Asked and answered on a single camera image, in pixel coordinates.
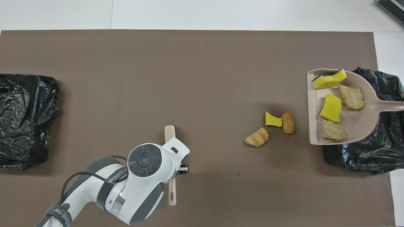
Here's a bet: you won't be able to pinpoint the striped toy croissant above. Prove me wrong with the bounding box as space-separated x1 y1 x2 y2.
320 119 348 141
244 127 270 148
337 85 365 110

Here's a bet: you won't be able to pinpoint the grey ridged panel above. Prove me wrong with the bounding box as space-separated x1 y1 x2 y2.
377 0 404 26

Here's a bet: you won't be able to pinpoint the large yellow sponge piece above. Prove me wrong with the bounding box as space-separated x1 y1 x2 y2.
319 93 342 124

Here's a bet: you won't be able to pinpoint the green and yellow sponge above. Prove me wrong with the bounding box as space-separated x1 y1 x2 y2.
312 68 347 90

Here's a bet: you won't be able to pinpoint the small yellow sponge piece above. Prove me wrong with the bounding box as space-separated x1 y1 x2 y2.
265 111 282 128

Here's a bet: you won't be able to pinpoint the brown toy bread roll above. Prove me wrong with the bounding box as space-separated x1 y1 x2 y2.
281 112 295 134

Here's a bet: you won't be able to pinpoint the black bag-lined bin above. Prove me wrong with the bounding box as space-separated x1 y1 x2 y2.
322 67 404 175
0 73 60 171

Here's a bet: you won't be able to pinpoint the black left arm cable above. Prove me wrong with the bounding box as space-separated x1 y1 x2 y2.
60 155 130 205

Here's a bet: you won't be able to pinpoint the brown table mat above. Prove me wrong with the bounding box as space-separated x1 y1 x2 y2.
0 30 396 227

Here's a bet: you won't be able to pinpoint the beige hand brush black bristles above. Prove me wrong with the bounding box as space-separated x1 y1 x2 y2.
164 125 177 207

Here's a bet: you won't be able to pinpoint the beige plastic dustpan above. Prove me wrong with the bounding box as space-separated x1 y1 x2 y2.
307 68 404 145

